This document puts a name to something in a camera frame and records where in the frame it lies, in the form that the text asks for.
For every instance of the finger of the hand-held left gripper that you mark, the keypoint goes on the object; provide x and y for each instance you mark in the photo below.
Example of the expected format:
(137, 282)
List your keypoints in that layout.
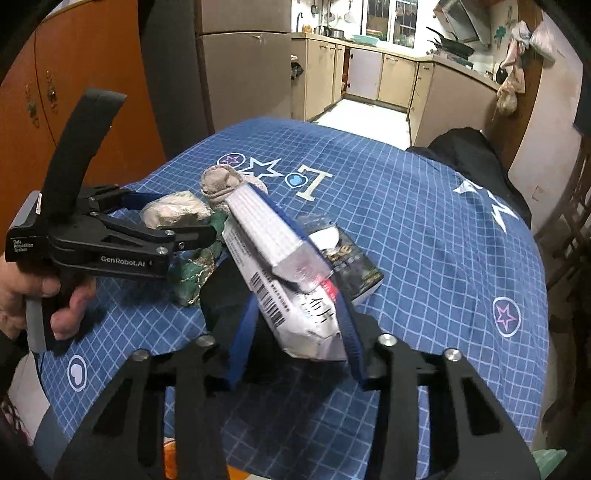
(184, 237)
(134, 201)

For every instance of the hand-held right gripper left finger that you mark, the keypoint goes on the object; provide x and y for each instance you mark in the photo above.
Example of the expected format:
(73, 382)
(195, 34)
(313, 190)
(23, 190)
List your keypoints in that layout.
(240, 341)

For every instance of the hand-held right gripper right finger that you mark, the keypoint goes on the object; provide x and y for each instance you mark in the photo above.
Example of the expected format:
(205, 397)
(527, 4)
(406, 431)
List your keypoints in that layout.
(353, 341)

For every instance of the beige plastic-wrapped lump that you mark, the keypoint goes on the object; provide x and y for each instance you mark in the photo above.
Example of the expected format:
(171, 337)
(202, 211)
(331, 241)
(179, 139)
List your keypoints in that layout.
(178, 207)

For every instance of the green wrapper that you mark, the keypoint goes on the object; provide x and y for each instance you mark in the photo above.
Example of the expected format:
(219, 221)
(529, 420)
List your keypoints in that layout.
(191, 277)

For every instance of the black bag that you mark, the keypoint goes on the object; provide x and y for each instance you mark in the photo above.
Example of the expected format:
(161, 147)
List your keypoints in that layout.
(221, 304)

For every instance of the white barcode box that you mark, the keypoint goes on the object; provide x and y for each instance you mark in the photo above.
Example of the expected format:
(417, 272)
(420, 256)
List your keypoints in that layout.
(295, 323)

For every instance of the beige towel cloth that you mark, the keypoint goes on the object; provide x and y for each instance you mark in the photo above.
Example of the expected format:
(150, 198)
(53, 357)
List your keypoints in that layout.
(221, 182)

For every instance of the dark green black box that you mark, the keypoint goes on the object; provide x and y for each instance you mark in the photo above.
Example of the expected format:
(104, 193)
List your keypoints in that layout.
(355, 272)

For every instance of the white ribbed box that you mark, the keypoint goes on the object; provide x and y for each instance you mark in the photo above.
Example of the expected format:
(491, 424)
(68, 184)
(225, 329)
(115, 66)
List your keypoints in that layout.
(268, 226)

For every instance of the green-lined trash bin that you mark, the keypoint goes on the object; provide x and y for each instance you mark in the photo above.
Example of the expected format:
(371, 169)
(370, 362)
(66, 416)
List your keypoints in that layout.
(549, 464)

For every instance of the person's left hand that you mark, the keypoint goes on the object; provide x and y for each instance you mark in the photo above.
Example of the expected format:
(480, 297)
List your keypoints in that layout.
(14, 295)

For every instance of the blue star-print tablecloth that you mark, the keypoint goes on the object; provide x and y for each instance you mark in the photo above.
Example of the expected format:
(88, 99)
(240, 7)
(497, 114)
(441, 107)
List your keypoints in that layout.
(415, 221)

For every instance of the wooden wardrobe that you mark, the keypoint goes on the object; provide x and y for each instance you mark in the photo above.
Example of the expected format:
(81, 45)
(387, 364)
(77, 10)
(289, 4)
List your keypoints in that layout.
(83, 60)

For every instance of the grey refrigerator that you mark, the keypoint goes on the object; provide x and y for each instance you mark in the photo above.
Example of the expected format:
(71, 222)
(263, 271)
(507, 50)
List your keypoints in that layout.
(240, 69)

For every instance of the black jacket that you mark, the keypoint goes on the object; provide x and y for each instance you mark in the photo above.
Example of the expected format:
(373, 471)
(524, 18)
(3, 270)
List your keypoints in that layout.
(471, 161)

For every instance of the wooden chair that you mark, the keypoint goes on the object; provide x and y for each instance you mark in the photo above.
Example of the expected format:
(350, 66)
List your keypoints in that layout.
(568, 221)

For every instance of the metal pot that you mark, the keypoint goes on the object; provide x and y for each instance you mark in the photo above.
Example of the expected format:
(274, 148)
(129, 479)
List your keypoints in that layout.
(336, 33)

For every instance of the beige kitchen base cabinets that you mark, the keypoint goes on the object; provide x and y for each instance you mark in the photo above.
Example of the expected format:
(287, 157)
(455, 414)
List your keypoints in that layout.
(397, 78)

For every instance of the green basin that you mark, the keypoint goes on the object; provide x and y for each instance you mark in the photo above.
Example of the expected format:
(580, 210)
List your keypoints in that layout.
(365, 40)

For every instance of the beige hanging bag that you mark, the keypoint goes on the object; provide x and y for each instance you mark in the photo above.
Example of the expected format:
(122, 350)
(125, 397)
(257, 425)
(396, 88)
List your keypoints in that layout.
(508, 94)

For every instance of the kitchen window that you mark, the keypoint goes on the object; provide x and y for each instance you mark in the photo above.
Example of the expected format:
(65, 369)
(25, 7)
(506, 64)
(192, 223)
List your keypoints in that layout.
(397, 23)

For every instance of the black wok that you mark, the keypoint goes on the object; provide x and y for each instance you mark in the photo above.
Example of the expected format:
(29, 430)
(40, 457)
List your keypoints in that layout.
(455, 45)

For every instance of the hanging cloth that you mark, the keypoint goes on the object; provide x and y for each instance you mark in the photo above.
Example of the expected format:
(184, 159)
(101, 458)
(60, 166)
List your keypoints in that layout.
(517, 44)

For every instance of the range hood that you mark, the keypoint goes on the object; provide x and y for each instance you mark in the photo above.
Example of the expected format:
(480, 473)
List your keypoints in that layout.
(466, 18)

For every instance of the white plastic bag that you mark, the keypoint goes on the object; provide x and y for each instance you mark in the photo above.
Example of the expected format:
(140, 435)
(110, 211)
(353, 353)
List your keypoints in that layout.
(544, 41)

